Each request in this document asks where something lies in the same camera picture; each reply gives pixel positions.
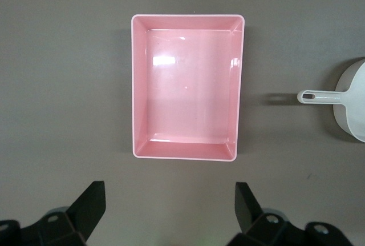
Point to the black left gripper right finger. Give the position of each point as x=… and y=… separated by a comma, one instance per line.
x=256, y=226

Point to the beige plastic dustpan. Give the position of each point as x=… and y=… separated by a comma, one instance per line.
x=352, y=106

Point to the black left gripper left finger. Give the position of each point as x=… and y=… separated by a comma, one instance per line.
x=57, y=229

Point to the brown table mat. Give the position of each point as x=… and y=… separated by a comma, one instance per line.
x=57, y=72

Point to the pink plastic bin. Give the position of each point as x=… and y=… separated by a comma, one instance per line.
x=188, y=92

